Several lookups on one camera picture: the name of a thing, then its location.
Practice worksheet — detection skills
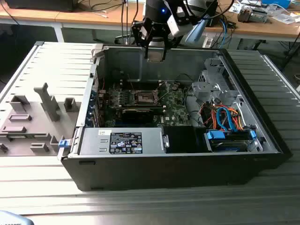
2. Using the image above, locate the grey rounded device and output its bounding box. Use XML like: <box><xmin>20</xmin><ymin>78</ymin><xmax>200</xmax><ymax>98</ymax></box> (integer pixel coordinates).
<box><xmin>0</xmin><ymin>210</ymin><xmax>35</xmax><ymax>225</ymax></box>

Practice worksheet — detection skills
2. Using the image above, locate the wooden desk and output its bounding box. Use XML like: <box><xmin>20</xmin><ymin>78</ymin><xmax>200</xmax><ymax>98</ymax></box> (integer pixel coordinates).
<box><xmin>0</xmin><ymin>0</ymin><xmax>147</xmax><ymax>43</ymax></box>
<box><xmin>202</xmin><ymin>0</ymin><xmax>300</xmax><ymax>51</ymax></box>

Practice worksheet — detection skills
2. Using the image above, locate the black graphics card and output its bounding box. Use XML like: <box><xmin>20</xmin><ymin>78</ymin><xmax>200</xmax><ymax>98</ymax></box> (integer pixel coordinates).
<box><xmin>120</xmin><ymin>106</ymin><xmax>155</xmax><ymax>123</ymax></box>

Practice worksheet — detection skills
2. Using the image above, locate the blue flat wire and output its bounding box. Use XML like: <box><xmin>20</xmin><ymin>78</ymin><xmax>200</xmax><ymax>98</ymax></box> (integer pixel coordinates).
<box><xmin>224</xmin><ymin>108</ymin><xmax>237</xmax><ymax>132</ymax></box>
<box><xmin>215</xmin><ymin>107</ymin><xmax>227</xmax><ymax>131</ymax></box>

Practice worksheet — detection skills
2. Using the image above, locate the black flat device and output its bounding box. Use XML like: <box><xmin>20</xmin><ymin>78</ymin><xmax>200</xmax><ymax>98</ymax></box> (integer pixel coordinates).
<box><xmin>4</xmin><ymin>0</ymin><xmax>76</xmax><ymax>13</ymax></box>

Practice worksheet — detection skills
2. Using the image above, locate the metal drive cage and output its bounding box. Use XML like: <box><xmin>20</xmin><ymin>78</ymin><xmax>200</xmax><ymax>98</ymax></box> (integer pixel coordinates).
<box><xmin>191</xmin><ymin>57</ymin><xmax>242</xmax><ymax>104</ymax></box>

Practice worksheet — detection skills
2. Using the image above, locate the hard disk in blue carrier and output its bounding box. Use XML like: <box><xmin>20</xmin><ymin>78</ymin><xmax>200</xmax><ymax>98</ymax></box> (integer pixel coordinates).
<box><xmin>203</xmin><ymin>129</ymin><xmax>258</xmax><ymax>153</ymax></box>

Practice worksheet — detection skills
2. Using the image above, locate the blue box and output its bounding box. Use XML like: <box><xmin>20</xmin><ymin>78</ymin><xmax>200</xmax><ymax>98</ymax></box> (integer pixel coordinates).
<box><xmin>261</xmin><ymin>0</ymin><xmax>292</xmax><ymax>9</ymax></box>

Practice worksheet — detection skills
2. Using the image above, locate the silver metal drive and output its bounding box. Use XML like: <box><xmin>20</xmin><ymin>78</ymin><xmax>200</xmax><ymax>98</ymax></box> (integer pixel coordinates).
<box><xmin>250</xmin><ymin>8</ymin><xmax>270</xmax><ymax>24</ymax></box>

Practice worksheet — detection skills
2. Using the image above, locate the black upright box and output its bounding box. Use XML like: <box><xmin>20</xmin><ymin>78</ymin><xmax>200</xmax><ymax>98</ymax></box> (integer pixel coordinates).
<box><xmin>207</xmin><ymin>7</ymin><xmax>219</xmax><ymax>28</ymax></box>

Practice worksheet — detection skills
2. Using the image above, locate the grey parts rack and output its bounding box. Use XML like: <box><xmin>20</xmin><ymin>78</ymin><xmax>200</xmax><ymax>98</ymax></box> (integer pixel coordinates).
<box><xmin>0</xmin><ymin>82</ymin><xmax>82</xmax><ymax>157</ymax></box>

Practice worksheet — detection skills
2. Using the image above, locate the grey power supply unit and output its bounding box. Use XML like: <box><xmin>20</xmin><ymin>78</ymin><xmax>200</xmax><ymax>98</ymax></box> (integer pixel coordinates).
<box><xmin>78</xmin><ymin>127</ymin><xmax>165</xmax><ymax>155</ymax></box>

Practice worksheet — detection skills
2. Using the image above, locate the copper heatsink cooler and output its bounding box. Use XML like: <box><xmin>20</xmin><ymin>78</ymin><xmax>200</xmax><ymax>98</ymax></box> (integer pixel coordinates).
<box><xmin>237</xmin><ymin>6</ymin><xmax>253</xmax><ymax>23</ymax></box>

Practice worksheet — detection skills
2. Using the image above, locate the silver CPU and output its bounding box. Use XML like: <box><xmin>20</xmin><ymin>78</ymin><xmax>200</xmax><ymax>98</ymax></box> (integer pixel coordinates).
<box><xmin>146</xmin><ymin>50</ymin><xmax>165</xmax><ymax>63</ymax></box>

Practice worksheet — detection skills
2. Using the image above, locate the white camera black bracket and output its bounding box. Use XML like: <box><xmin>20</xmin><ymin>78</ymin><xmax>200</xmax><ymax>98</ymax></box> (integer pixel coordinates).
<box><xmin>166</xmin><ymin>4</ymin><xmax>196</xmax><ymax>38</ymax></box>

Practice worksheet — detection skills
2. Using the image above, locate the orange wire bundle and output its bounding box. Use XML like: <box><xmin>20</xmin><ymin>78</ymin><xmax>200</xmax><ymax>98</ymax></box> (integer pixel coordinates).
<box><xmin>202</xmin><ymin>105</ymin><xmax>245</xmax><ymax>131</ymax></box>

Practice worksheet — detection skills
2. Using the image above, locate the white power adapter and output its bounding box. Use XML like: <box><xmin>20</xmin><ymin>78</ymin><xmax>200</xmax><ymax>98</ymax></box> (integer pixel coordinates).
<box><xmin>202</xmin><ymin>36</ymin><xmax>214</xmax><ymax>49</ymax></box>

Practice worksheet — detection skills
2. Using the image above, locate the CPU socket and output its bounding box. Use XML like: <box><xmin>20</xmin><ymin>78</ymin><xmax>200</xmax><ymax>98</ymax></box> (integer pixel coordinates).
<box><xmin>135</xmin><ymin>90</ymin><xmax>158</xmax><ymax>105</ymax></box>

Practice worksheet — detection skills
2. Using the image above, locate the green motherboard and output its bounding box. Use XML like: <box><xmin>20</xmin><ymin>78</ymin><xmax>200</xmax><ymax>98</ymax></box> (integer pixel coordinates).
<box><xmin>97</xmin><ymin>81</ymin><xmax>204</xmax><ymax>128</ymax></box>

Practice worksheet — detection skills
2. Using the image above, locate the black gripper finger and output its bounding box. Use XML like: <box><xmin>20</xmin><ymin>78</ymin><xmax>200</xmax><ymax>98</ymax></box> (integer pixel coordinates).
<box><xmin>161</xmin><ymin>30</ymin><xmax>182</xmax><ymax>61</ymax></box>
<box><xmin>131</xmin><ymin>20</ymin><xmax>153</xmax><ymax>60</ymax></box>

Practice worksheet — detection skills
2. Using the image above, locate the black thin wire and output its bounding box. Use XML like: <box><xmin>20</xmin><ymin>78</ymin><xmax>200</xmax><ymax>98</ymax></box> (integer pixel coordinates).
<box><xmin>174</xmin><ymin>73</ymin><xmax>196</xmax><ymax>86</ymax></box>

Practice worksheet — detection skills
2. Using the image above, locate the black PC case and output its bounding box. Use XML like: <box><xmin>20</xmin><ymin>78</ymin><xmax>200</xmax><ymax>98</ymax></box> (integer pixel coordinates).
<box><xmin>57</xmin><ymin>44</ymin><xmax>293</xmax><ymax>192</ymax></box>

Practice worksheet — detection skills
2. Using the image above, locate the clear plastic bag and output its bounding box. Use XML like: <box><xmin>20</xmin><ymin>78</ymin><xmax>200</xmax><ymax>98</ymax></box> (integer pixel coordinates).
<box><xmin>274</xmin><ymin>13</ymin><xmax>299</xmax><ymax>24</ymax></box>

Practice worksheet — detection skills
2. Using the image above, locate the blue cable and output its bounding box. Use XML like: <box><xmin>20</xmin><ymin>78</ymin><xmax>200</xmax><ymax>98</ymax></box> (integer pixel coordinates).
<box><xmin>219</xmin><ymin>18</ymin><xmax>230</xmax><ymax>49</ymax></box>

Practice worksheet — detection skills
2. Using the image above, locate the black camera cable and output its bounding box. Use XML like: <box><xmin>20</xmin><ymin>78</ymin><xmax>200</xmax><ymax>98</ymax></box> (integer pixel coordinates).
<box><xmin>199</xmin><ymin>0</ymin><xmax>235</xmax><ymax>21</ymax></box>

